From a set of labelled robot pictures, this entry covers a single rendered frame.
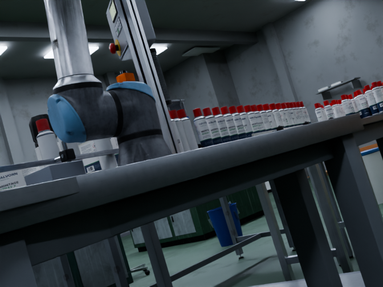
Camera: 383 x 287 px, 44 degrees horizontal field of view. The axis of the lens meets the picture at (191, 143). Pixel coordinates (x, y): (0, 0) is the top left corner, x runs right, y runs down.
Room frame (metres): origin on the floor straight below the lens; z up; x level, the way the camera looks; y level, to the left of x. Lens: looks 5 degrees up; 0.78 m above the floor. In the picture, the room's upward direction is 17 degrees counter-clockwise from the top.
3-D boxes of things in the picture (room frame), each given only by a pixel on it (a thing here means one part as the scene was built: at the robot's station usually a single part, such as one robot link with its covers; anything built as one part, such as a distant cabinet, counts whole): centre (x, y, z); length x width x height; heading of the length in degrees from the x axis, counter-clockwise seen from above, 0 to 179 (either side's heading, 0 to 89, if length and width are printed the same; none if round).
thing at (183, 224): (7.96, 0.28, 0.34); 1.70 x 1.56 x 0.68; 45
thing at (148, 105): (1.20, 0.12, 1.01); 0.13 x 0.12 x 0.14; 124
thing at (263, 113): (2.46, -0.39, 0.98); 0.05 x 0.05 x 0.20
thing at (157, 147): (1.20, 0.12, 0.89); 0.15 x 0.15 x 0.10
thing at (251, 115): (2.34, -0.32, 0.98); 0.05 x 0.05 x 0.20
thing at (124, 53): (1.61, 0.09, 1.38); 0.17 x 0.10 x 0.19; 21
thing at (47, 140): (1.33, 0.39, 0.98); 0.05 x 0.05 x 0.20
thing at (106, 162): (1.49, 0.27, 0.98); 0.05 x 0.05 x 0.20
